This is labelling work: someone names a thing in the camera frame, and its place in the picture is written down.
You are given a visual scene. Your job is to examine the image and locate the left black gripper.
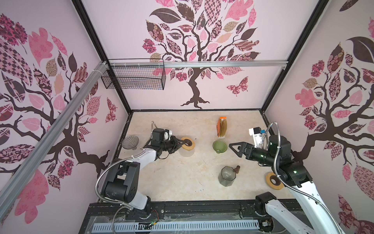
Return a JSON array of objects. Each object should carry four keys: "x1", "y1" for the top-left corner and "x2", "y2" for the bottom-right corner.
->
[{"x1": 160, "y1": 135, "x2": 185, "y2": 154}]

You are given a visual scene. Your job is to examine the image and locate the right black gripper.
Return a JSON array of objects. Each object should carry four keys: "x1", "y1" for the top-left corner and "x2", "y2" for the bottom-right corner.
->
[{"x1": 228, "y1": 143, "x2": 277, "y2": 168}]

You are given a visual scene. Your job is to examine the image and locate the wooden dripper ring stand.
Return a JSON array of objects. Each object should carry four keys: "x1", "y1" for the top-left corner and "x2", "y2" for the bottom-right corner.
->
[{"x1": 182, "y1": 136, "x2": 195, "y2": 151}]

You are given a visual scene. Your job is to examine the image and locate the brown paper filter stack holder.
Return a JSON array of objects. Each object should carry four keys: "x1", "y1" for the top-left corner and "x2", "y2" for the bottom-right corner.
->
[{"x1": 216, "y1": 117, "x2": 228, "y2": 138}]

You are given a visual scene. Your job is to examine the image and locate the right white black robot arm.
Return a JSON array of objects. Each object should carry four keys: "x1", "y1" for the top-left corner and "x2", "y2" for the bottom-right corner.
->
[{"x1": 229, "y1": 135, "x2": 343, "y2": 234}]

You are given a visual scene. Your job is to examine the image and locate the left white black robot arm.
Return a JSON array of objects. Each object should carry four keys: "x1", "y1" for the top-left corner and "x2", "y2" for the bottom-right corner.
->
[{"x1": 95, "y1": 128, "x2": 193, "y2": 210}]

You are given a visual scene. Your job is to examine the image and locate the grey ribbed glass dripper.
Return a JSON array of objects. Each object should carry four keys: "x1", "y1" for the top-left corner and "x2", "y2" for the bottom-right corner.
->
[{"x1": 121, "y1": 135, "x2": 139, "y2": 150}]

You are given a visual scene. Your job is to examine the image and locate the grey glass server with knob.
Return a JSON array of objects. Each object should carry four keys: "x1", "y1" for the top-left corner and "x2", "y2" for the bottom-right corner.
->
[{"x1": 218, "y1": 165, "x2": 241, "y2": 187}]

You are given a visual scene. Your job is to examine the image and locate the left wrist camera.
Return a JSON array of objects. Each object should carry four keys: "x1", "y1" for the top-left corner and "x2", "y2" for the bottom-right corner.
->
[{"x1": 163, "y1": 129, "x2": 172, "y2": 141}]

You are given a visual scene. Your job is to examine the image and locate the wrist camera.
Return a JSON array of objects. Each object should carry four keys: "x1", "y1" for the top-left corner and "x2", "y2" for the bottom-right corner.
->
[
  {"x1": 249, "y1": 127, "x2": 265, "y2": 149},
  {"x1": 163, "y1": 129, "x2": 172, "y2": 141}
]

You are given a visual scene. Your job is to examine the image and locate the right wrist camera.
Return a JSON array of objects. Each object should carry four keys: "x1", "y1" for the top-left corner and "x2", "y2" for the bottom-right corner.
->
[{"x1": 249, "y1": 127, "x2": 265, "y2": 149}]

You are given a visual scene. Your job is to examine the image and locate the right arm metal conduit cable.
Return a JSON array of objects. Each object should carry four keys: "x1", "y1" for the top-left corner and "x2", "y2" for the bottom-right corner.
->
[{"x1": 261, "y1": 121, "x2": 344, "y2": 234}]

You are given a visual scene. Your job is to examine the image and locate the white slotted cable duct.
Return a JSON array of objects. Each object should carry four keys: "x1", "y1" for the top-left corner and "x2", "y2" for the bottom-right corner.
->
[{"x1": 88, "y1": 220, "x2": 260, "y2": 234}]

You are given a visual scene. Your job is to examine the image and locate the aluminium rail back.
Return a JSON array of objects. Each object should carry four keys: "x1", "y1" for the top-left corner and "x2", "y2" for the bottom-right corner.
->
[{"x1": 110, "y1": 60, "x2": 288, "y2": 68}]

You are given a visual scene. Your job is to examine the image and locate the aluminium rail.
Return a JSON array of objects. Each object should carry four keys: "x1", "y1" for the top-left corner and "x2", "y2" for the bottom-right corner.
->
[
  {"x1": 110, "y1": 60, "x2": 288, "y2": 68},
  {"x1": 1, "y1": 61, "x2": 108, "y2": 218}
]

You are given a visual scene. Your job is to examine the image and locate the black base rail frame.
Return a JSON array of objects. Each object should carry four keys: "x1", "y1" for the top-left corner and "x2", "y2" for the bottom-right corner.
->
[{"x1": 78, "y1": 198, "x2": 332, "y2": 234}]

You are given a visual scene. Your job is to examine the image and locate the black wire basket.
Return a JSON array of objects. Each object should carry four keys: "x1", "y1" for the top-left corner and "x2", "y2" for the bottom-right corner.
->
[{"x1": 101, "y1": 58, "x2": 166, "y2": 90}]

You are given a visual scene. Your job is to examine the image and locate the aluminium rail left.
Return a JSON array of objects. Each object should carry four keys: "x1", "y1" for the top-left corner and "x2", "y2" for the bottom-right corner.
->
[{"x1": 1, "y1": 61, "x2": 108, "y2": 218}]

